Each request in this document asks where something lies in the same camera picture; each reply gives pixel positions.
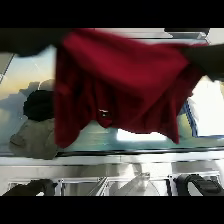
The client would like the red T-shirt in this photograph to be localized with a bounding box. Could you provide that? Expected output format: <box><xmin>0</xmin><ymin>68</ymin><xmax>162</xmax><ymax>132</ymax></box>
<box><xmin>53</xmin><ymin>28</ymin><xmax>210</xmax><ymax>150</ymax></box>

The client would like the black garment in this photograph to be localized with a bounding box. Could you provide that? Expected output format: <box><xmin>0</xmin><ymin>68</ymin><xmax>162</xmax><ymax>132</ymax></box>
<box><xmin>22</xmin><ymin>89</ymin><xmax>56</xmax><ymax>122</ymax></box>

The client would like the olive garment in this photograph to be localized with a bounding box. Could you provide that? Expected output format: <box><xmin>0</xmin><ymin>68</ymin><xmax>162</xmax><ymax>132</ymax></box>
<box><xmin>8</xmin><ymin>117</ymin><xmax>60</xmax><ymax>161</ymax></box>

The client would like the white garment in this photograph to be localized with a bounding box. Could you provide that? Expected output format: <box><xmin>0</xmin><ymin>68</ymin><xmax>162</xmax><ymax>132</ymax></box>
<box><xmin>186</xmin><ymin>75</ymin><xmax>224</xmax><ymax>138</ymax></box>

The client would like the silver frame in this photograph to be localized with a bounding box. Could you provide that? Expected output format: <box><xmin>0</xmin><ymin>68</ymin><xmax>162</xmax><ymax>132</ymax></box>
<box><xmin>0</xmin><ymin>153</ymin><xmax>224</xmax><ymax>197</ymax></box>

